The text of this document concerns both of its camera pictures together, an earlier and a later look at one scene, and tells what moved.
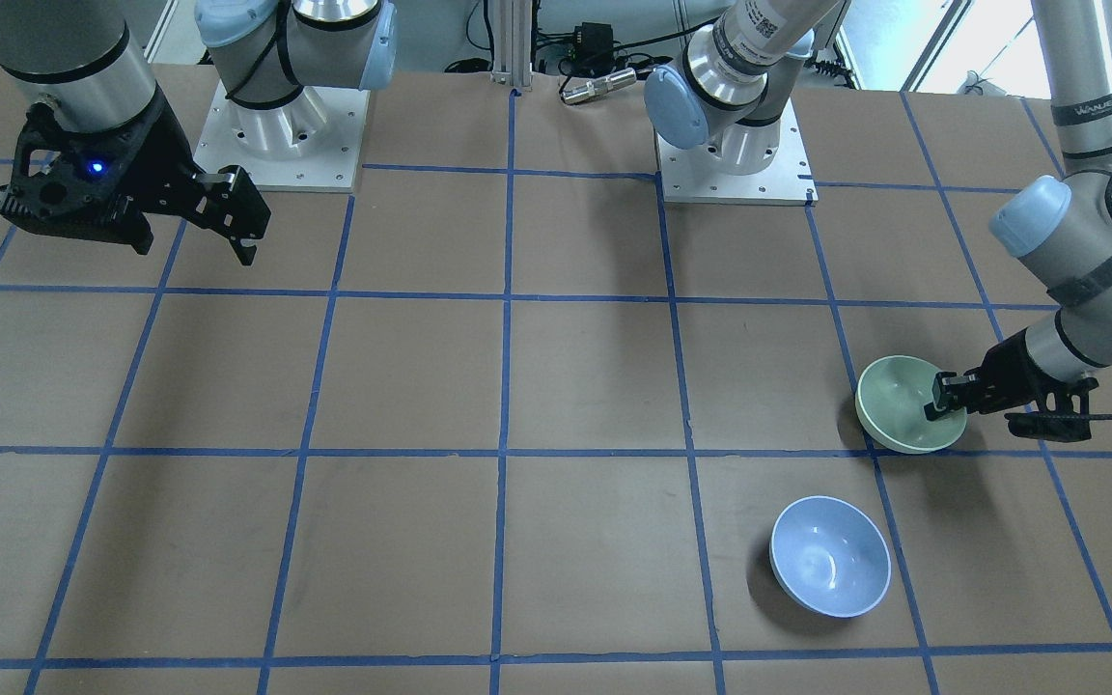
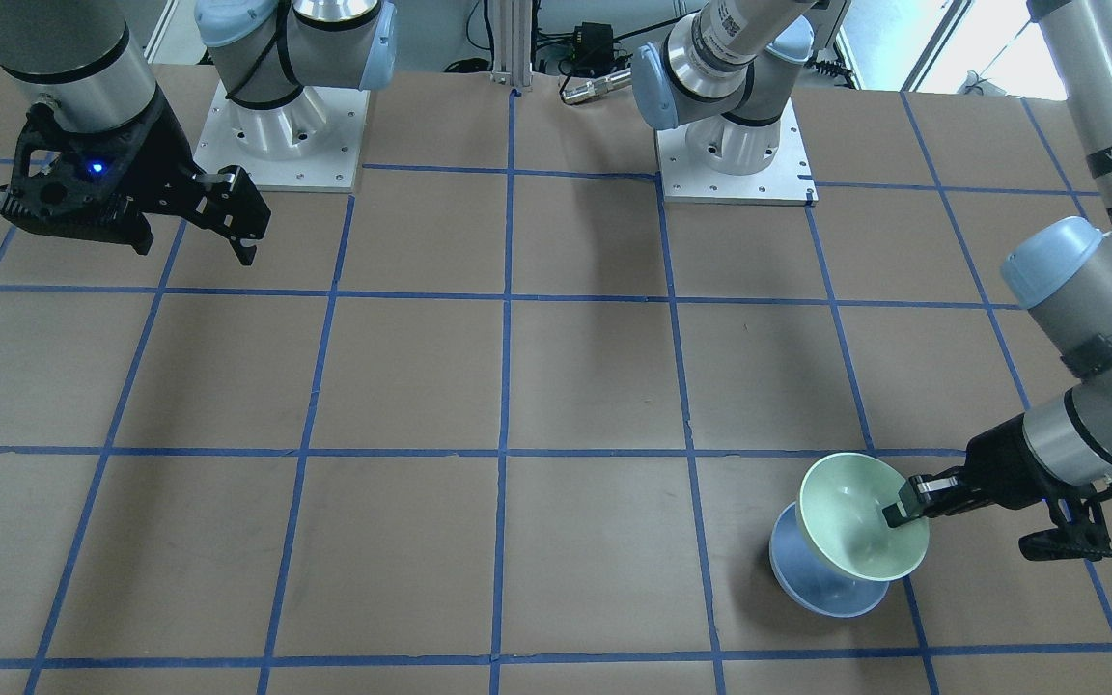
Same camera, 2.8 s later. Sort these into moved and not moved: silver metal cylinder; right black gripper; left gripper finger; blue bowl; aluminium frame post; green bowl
Moved: left gripper finger; green bowl
Not moved: blue bowl; right black gripper; aluminium frame post; silver metal cylinder
